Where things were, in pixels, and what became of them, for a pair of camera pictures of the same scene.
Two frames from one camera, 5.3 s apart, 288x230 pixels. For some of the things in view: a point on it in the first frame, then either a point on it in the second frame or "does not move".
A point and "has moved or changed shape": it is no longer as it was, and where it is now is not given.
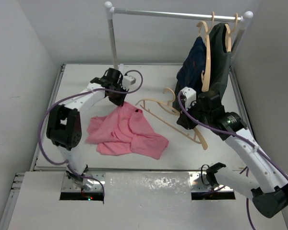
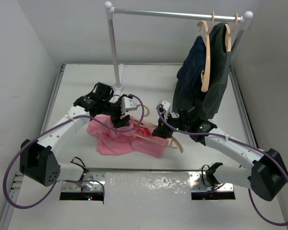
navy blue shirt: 190,74 does not move
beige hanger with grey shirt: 228,41 does not move
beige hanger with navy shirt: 205,80 does not move
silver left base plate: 68,186 does not move
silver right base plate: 198,183 does not move
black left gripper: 119,102 -> 116,120
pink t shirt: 125,131 does not move
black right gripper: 184,120 -> 162,131
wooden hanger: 168,107 has moved or changed shape
